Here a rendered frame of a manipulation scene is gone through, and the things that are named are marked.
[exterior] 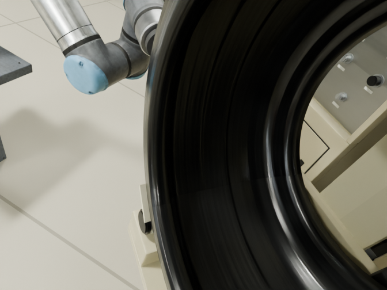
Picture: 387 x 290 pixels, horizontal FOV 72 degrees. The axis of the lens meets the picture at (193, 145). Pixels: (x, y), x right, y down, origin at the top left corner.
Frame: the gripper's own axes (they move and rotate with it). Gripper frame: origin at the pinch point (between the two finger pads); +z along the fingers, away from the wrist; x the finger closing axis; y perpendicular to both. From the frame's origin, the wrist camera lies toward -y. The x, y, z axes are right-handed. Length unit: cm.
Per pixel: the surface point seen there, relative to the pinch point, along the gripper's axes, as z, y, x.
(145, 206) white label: 12.4, -5.5, -10.9
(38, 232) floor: -23, -106, -31
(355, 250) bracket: 30.1, -3.5, 24.4
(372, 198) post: 23.5, 4.1, 26.4
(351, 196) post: 21.6, 0.9, 26.4
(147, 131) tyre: 6.6, 6.7, -11.6
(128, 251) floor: -2, -103, 6
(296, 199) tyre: 18.7, -1.4, 15.5
